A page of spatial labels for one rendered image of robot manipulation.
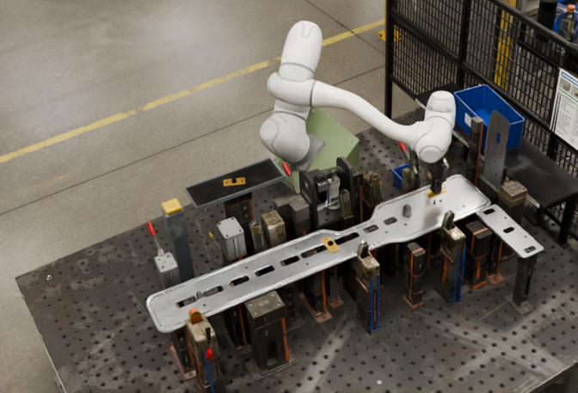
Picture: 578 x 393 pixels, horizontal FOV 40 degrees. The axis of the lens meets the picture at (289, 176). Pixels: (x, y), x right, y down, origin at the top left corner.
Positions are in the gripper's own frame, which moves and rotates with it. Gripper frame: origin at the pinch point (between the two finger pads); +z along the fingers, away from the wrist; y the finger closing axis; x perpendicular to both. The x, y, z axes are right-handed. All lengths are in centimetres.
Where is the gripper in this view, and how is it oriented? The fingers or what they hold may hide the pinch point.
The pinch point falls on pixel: (436, 184)
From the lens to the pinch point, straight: 310.8
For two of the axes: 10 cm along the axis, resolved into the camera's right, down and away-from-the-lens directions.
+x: 9.0, -3.3, 3.0
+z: 0.7, 7.7, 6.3
